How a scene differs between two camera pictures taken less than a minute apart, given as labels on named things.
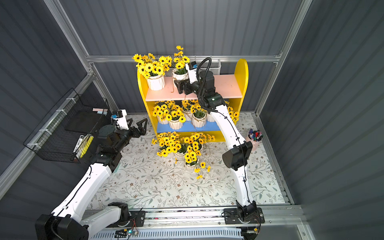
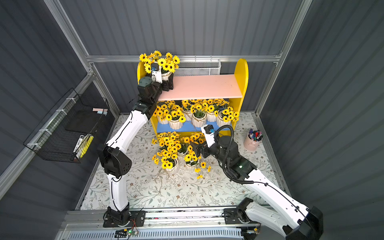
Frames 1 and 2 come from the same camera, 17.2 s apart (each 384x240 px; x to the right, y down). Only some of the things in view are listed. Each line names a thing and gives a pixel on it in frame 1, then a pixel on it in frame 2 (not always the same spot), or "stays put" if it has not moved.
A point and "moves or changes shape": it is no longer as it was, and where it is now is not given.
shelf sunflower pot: x=180 y=72 → x=168 y=156
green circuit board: x=124 y=233 stays put
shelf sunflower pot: x=153 y=69 moves or changes shape
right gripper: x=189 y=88 → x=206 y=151
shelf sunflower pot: x=169 y=143 stays put
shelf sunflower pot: x=186 y=107 stays put
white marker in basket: x=80 y=139 stays put
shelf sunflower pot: x=199 y=116 stays put
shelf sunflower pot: x=161 y=111 stays put
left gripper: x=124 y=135 → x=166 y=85
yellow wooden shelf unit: x=170 y=112 stays put
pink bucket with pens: x=255 y=136 stays put
